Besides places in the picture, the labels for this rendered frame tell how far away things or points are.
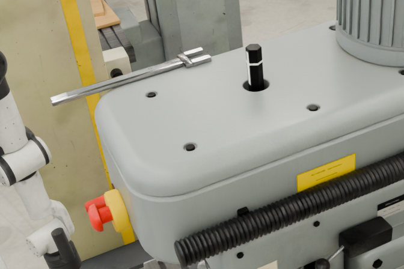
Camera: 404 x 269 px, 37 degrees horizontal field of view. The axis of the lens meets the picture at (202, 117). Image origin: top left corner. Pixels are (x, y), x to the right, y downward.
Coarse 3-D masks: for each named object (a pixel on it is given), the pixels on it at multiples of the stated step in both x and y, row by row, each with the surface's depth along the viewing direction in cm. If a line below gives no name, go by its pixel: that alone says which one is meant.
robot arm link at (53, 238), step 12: (48, 228) 162; (60, 228) 160; (36, 240) 159; (48, 240) 160; (60, 240) 159; (36, 252) 160; (48, 252) 163; (60, 252) 161; (72, 252) 162; (48, 264) 165; (60, 264) 164
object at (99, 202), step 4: (100, 196) 95; (92, 200) 95; (96, 200) 95; (100, 200) 95; (104, 200) 95; (88, 204) 94; (92, 204) 94; (96, 204) 94; (100, 204) 94; (104, 204) 94
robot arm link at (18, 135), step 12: (12, 96) 144; (0, 108) 140; (12, 108) 143; (0, 120) 142; (12, 120) 144; (0, 132) 143; (12, 132) 145; (24, 132) 148; (0, 144) 145; (12, 144) 146; (24, 144) 148; (48, 156) 151; (0, 168) 144; (0, 180) 149
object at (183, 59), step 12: (180, 60) 91; (192, 60) 90; (204, 60) 90; (132, 72) 89; (144, 72) 89; (156, 72) 89; (96, 84) 87; (108, 84) 87; (120, 84) 87; (60, 96) 86; (72, 96) 85; (84, 96) 86
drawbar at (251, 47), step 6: (246, 48) 80; (252, 48) 80; (258, 48) 80; (252, 54) 80; (258, 54) 80; (246, 60) 81; (252, 60) 80; (258, 60) 80; (252, 66) 81; (258, 66) 81; (252, 72) 81; (258, 72) 81; (252, 78) 82; (258, 78) 82; (252, 84) 82; (258, 84) 82; (252, 90) 83; (258, 90) 83
